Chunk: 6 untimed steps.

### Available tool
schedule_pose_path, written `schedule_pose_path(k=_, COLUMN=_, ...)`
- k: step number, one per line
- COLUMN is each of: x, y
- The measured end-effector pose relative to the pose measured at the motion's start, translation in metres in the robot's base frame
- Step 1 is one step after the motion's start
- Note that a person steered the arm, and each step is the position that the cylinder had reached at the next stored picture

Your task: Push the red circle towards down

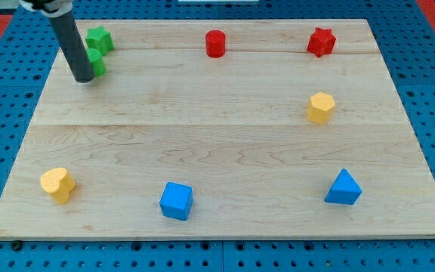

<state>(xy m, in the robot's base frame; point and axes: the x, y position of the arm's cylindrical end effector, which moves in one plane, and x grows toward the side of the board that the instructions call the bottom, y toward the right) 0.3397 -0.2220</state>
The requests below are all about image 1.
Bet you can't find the red cylinder block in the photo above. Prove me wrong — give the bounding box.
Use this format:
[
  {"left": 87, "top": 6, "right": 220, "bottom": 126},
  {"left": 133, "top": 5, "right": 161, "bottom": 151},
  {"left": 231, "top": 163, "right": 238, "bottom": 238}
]
[{"left": 205, "top": 29, "right": 226, "bottom": 58}]

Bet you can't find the wooden board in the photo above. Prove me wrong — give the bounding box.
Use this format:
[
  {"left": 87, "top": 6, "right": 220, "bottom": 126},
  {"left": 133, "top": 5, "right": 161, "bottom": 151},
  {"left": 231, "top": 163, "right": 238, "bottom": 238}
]
[{"left": 0, "top": 19, "right": 435, "bottom": 241}]

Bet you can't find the blue cube block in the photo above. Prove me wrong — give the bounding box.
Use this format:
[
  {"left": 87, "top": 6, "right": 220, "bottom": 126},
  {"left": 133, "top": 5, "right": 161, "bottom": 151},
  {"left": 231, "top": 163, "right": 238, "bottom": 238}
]
[{"left": 159, "top": 182, "right": 193, "bottom": 221}]

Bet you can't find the green star block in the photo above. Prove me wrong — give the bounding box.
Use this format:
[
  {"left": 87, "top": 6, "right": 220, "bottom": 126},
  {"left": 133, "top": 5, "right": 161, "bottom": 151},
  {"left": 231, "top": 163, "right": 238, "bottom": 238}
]
[{"left": 85, "top": 26, "right": 115, "bottom": 56}]

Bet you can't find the green cylinder block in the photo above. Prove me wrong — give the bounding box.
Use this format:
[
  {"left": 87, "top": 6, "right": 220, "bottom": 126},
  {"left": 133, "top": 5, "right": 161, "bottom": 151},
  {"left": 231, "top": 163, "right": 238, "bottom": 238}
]
[{"left": 86, "top": 48, "right": 106, "bottom": 77}]

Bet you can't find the red star block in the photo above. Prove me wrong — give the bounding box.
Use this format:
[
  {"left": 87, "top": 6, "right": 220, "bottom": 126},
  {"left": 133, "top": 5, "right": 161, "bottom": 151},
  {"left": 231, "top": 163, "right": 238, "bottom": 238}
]
[{"left": 307, "top": 27, "right": 336, "bottom": 57}]

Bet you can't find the blue triangle block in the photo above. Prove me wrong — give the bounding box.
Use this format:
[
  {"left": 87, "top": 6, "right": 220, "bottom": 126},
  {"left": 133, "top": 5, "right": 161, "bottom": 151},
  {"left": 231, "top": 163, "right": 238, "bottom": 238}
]
[{"left": 324, "top": 168, "right": 363, "bottom": 205}]

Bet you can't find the yellow hexagon block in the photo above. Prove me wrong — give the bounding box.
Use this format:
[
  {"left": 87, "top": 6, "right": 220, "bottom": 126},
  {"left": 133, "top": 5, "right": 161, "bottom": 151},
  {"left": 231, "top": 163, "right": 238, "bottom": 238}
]
[{"left": 306, "top": 92, "right": 335, "bottom": 125}]

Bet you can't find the yellow heart block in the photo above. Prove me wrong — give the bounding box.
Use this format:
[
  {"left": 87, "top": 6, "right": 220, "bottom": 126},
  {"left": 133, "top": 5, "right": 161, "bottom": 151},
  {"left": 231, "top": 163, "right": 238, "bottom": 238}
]
[{"left": 40, "top": 168, "right": 76, "bottom": 205}]

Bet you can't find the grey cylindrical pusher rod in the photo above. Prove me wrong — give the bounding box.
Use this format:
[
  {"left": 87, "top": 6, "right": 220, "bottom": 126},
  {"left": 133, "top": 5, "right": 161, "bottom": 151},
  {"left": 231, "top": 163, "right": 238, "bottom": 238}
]
[{"left": 48, "top": 11, "right": 95, "bottom": 83}]

